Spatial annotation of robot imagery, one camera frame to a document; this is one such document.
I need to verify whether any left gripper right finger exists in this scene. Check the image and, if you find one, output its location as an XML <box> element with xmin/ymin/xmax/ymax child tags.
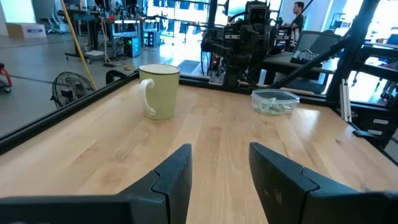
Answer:
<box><xmin>249</xmin><ymin>142</ymin><xmax>364</xmax><ymax>224</ymax></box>

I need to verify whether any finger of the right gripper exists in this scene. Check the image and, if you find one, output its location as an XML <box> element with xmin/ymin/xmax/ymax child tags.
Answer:
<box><xmin>257</xmin><ymin>29</ymin><xmax>274</xmax><ymax>53</ymax></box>
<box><xmin>242</xmin><ymin>29</ymin><xmax>258</xmax><ymax>55</ymax></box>

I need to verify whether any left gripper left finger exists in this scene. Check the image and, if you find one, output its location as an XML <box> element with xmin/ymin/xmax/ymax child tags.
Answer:
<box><xmin>119</xmin><ymin>143</ymin><xmax>193</xmax><ymax>224</ymax></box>

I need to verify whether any green-white sweetener packet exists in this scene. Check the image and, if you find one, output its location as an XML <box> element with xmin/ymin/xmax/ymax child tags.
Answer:
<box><xmin>278</xmin><ymin>102</ymin><xmax>295</xmax><ymax>113</ymax></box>
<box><xmin>266</xmin><ymin>98</ymin><xmax>285</xmax><ymax>113</ymax></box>
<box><xmin>254</xmin><ymin>101</ymin><xmax>271</xmax><ymax>114</ymax></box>

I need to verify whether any black desk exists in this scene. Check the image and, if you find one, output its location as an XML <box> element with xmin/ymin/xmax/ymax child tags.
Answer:
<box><xmin>261</xmin><ymin>51</ymin><xmax>335</xmax><ymax>94</ymax></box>

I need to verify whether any person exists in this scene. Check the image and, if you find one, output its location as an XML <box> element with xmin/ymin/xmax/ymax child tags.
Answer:
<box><xmin>289</xmin><ymin>1</ymin><xmax>307</xmax><ymax>35</ymax></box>

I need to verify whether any grey ridged device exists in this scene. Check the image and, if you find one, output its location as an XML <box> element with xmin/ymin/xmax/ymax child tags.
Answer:
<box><xmin>290</xmin><ymin>49</ymin><xmax>320</xmax><ymax>65</ymax></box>

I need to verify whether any grey mesh office chair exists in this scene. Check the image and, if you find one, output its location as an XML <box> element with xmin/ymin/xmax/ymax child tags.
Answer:
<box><xmin>294</xmin><ymin>30</ymin><xmax>343</xmax><ymax>63</ymax></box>

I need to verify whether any clear plastic bin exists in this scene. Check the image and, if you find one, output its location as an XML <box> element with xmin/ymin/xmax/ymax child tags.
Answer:
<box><xmin>250</xmin><ymin>88</ymin><xmax>301</xmax><ymax>116</ymax></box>

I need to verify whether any pale green ceramic mug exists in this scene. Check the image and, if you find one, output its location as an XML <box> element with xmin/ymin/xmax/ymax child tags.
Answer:
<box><xmin>139</xmin><ymin>63</ymin><xmax>181</xmax><ymax>121</ymax></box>

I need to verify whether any white aluminium bar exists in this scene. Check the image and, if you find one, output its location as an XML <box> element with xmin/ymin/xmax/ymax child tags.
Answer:
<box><xmin>339</xmin><ymin>79</ymin><xmax>353</xmax><ymax>123</ymax></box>

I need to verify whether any blue-lit computer tower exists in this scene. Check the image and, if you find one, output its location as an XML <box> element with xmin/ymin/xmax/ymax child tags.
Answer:
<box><xmin>123</xmin><ymin>35</ymin><xmax>141</xmax><ymax>58</ymax></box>

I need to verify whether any black labelled control box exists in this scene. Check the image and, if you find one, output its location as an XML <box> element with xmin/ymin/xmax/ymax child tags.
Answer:
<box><xmin>351</xmin><ymin>105</ymin><xmax>398</xmax><ymax>147</ymax></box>

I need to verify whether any black floor fan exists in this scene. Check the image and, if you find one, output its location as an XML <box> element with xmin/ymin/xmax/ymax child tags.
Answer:
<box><xmin>50</xmin><ymin>71</ymin><xmax>96</xmax><ymax>110</ymax></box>

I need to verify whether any dark equipment bench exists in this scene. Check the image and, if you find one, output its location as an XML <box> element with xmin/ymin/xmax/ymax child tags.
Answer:
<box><xmin>57</xmin><ymin>7</ymin><xmax>103</xmax><ymax>62</ymax></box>

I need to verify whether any red wheeled cart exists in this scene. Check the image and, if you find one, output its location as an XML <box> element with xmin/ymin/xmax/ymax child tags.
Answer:
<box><xmin>0</xmin><ymin>62</ymin><xmax>13</xmax><ymax>93</ymax></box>

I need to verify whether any white labelled cardboard box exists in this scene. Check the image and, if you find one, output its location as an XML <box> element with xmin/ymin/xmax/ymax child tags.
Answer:
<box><xmin>6</xmin><ymin>22</ymin><xmax>47</xmax><ymax>40</ymax></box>

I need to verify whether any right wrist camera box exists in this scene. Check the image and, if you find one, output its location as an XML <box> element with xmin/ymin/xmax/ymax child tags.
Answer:
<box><xmin>244</xmin><ymin>1</ymin><xmax>272</xmax><ymax>26</ymax></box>

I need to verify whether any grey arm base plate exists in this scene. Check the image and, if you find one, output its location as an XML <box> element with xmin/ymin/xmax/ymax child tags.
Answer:
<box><xmin>208</xmin><ymin>70</ymin><xmax>225</xmax><ymax>86</ymax></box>

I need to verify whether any black curved handle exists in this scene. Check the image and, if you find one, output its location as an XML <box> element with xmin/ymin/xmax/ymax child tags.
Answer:
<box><xmin>104</xmin><ymin>70</ymin><xmax>128</xmax><ymax>85</ymax></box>

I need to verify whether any yellow hanging cable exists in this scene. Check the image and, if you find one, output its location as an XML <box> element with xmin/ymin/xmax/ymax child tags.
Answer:
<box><xmin>59</xmin><ymin>0</ymin><xmax>98</xmax><ymax>91</ymax></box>

